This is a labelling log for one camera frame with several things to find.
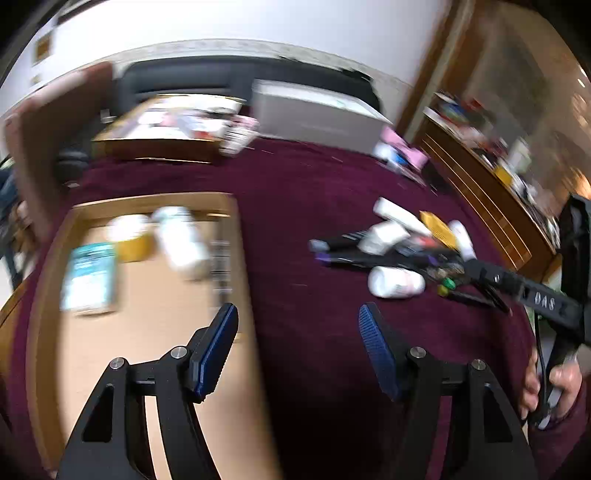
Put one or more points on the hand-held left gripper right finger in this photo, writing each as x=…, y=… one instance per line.
x=376, y=344

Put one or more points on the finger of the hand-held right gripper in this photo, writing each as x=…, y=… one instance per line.
x=494, y=277
x=480, y=300

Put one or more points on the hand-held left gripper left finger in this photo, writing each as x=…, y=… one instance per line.
x=217, y=344

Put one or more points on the white pill bottle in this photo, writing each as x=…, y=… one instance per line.
x=395, y=282

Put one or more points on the clear bag of pens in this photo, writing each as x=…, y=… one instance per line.
x=415, y=258

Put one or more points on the cardboard box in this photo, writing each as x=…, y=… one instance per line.
x=138, y=332

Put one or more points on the small white carton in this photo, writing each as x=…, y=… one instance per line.
x=383, y=236

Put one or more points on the person's right hand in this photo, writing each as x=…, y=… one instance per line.
x=568, y=378

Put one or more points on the green capped marker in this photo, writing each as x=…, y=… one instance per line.
x=445, y=285

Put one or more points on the white capped bottle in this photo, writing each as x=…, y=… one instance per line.
x=463, y=237

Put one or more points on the yellow foil packet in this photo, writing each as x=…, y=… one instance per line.
x=438, y=228

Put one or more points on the wooden cabinet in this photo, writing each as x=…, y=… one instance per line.
x=480, y=184

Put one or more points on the tall white bottle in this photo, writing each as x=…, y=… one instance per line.
x=182, y=240

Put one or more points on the white squeeze tube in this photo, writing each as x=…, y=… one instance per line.
x=399, y=213

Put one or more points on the yellow pouch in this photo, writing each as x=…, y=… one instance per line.
x=134, y=248

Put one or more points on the teal packet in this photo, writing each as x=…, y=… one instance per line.
x=90, y=279

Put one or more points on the pink cloth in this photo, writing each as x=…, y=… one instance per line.
x=406, y=147

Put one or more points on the white and blue bottle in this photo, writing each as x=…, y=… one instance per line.
x=388, y=154

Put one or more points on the pink labelled bottle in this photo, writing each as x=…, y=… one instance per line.
x=238, y=136

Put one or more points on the grey rectangular box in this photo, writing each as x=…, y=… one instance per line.
x=314, y=117

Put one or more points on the black sofa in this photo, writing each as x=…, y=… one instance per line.
x=184, y=76

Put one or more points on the brown wall plate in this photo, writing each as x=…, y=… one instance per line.
x=44, y=47

